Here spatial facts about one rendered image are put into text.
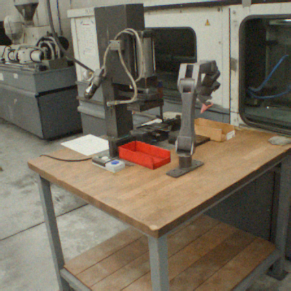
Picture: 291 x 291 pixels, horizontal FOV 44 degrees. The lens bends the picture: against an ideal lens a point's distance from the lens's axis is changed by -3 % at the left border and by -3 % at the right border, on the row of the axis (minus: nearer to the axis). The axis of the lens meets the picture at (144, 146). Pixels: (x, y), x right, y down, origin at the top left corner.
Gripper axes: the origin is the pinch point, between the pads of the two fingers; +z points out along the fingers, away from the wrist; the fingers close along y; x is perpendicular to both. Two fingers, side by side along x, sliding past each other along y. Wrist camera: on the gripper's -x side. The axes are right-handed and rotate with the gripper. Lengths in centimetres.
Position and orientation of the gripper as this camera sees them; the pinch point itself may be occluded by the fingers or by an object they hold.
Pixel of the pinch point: (195, 106)
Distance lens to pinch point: 198.4
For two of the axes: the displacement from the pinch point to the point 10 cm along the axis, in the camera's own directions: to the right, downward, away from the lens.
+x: -7.2, 2.8, -6.4
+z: -3.0, 7.0, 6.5
